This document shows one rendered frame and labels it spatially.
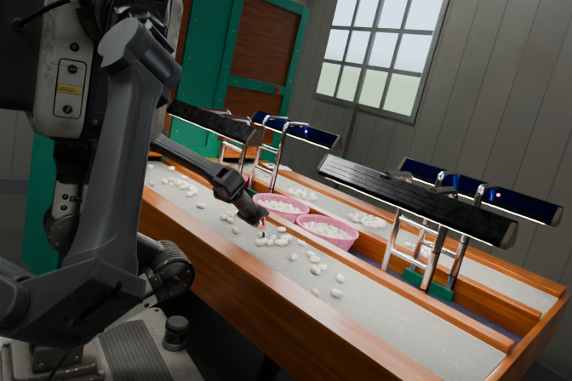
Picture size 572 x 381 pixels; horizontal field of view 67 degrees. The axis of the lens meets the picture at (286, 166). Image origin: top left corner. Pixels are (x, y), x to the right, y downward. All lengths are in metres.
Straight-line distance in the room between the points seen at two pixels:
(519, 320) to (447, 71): 1.99
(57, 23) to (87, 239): 0.49
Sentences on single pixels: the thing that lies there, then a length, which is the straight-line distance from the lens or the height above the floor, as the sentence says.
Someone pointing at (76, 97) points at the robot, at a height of 1.20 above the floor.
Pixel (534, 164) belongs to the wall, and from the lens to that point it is 2.89.
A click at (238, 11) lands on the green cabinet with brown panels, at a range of 2.57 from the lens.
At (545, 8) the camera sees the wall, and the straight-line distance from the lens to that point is 3.07.
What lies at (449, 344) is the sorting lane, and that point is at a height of 0.74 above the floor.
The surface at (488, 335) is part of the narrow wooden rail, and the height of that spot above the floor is 0.76.
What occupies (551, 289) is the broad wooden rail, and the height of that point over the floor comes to 0.76.
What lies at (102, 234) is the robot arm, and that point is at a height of 1.13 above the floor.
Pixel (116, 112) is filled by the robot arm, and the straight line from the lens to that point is 0.61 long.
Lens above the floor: 1.33
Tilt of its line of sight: 11 degrees down
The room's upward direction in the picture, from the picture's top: 13 degrees clockwise
